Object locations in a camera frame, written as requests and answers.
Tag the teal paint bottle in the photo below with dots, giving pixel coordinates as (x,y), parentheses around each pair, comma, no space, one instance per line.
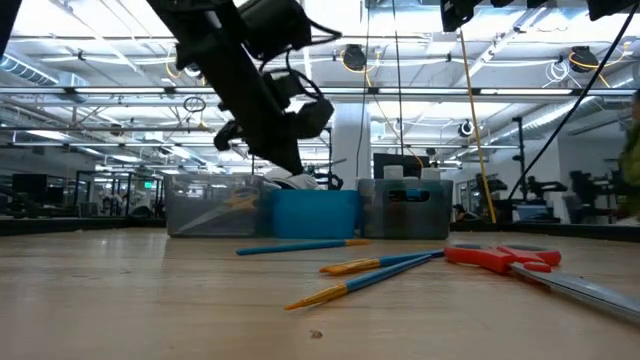
(431,173)

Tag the black mobile robot rig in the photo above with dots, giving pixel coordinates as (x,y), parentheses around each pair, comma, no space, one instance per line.
(540,187)

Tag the blue plastic bin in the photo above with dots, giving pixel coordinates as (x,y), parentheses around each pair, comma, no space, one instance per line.
(315,215)

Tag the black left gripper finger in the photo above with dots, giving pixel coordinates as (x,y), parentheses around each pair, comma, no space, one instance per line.
(274,152)
(292,147)

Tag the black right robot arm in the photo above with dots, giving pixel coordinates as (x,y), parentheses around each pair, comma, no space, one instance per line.
(610,7)

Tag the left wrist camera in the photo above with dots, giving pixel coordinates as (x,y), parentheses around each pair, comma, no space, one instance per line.
(280,25)

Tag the blue paint bottle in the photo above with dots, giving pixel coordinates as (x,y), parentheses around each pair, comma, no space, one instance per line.
(414,195)

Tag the black computer monitor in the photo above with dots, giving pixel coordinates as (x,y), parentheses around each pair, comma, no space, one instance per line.
(415,162)

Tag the grey translucent bin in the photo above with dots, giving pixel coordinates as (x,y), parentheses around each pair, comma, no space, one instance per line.
(185,195)
(405,220)

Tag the black aluminium table frame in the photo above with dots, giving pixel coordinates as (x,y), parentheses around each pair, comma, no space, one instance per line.
(75,226)

